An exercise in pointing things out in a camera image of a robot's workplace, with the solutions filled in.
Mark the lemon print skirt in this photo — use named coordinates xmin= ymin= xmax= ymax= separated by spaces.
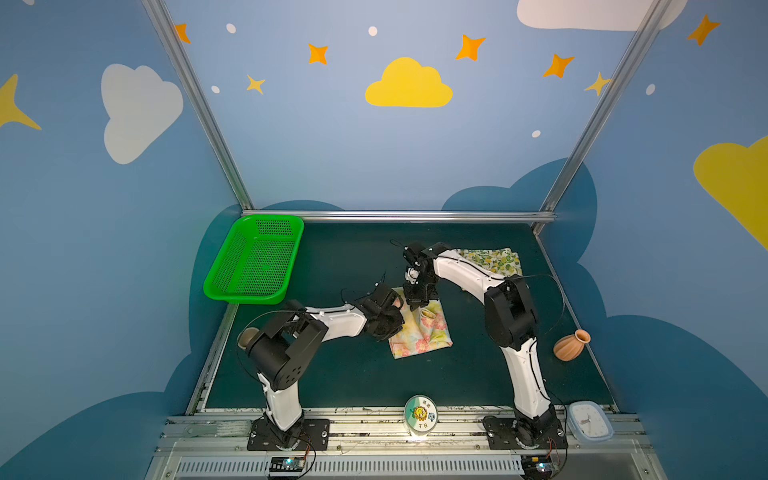
xmin=457 ymin=248 xmax=523 ymax=277

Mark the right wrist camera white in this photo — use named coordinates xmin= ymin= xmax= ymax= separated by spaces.
xmin=405 ymin=267 xmax=420 ymax=284

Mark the green circuit board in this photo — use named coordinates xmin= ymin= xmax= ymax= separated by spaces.
xmin=267 ymin=456 xmax=307 ymax=478
xmin=520 ymin=456 xmax=554 ymax=480

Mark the aluminium frame post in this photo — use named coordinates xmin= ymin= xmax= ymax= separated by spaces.
xmin=540 ymin=0 xmax=672 ymax=217
xmin=141 ymin=0 xmax=254 ymax=210

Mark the pastel floral skirt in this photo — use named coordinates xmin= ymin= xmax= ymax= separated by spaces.
xmin=388 ymin=287 xmax=453 ymax=359

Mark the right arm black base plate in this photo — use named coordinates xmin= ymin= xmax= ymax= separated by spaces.
xmin=482 ymin=416 xmax=568 ymax=450

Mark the right green circuit board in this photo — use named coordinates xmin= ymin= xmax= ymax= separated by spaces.
xmin=520 ymin=456 xmax=554 ymax=480

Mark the grey ceramic mug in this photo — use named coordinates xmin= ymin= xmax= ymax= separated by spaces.
xmin=237 ymin=327 xmax=259 ymax=350

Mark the rear aluminium frame bar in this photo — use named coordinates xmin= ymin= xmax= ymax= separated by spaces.
xmin=242 ymin=210 xmax=556 ymax=224

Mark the small terracotta cup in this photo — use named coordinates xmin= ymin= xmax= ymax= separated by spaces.
xmin=553 ymin=329 xmax=591 ymax=362

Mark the aluminium rail base frame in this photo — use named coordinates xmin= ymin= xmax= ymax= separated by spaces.
xmin=145 ymin=406 xmax=666 ymax=479

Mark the left green circuit board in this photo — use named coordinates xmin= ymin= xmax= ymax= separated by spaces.
xmin=267 ymin=456 xmax=307 ymax=478

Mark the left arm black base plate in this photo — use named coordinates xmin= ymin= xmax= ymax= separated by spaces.
xmin=246 ymin=416 xmax=330 ymax=451

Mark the green plastic basket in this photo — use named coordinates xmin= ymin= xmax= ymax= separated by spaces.
xmin=203 ymin=214 xmax=305 ymax=305

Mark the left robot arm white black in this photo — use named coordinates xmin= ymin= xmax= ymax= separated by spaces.
xmin=237 ymin=283 xmax=405 ymax=451

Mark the white square clock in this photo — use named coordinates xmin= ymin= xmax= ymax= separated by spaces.
xmin=567 ymin=401 xmax=615 ymax=443

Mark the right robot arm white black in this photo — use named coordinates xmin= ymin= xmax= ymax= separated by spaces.
xmin=402 ymin=242 xmax=567 ymax=449

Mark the right aluminium frame post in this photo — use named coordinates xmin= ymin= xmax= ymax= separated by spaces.
xmin=540 ymin=0 xmax=672 ymax=217

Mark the left aluminium frame post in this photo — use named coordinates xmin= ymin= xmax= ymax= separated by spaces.
xmin=141 ymin=0 xmax=254 ymax=210

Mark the round white green tape dispenser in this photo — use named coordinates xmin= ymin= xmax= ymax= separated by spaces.
xmin=404 ymin=395 xmax=438 ymax=438

